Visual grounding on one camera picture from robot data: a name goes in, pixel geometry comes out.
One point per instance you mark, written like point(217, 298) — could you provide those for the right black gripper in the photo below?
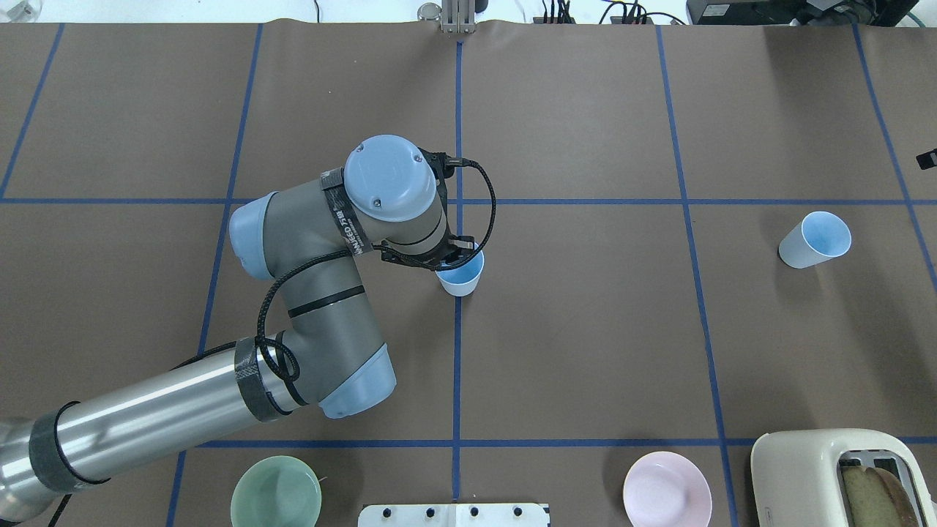
point(925, 159)

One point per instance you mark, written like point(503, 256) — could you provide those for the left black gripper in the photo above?
point(455, 256)

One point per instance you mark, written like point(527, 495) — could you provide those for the light blue cup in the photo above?
point(462, 281)
point(820, 236)

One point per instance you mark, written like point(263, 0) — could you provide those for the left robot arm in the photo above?
point(316, 337)

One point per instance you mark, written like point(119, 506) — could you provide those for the black monitor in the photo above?
point(798, 13)

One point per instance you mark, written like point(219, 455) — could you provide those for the green bowl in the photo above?
point(277, 491)

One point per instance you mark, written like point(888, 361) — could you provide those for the pink bowl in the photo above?
point(664, 488)

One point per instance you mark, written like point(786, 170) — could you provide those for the bread slice in toaster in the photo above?
point(877, 498)

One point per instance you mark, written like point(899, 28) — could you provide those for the cream toaster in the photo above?
point(796, 475)

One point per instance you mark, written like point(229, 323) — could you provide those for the aluminium frame post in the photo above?
point(457, 17)

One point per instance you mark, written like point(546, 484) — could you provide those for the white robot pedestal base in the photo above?
point(455, 514)

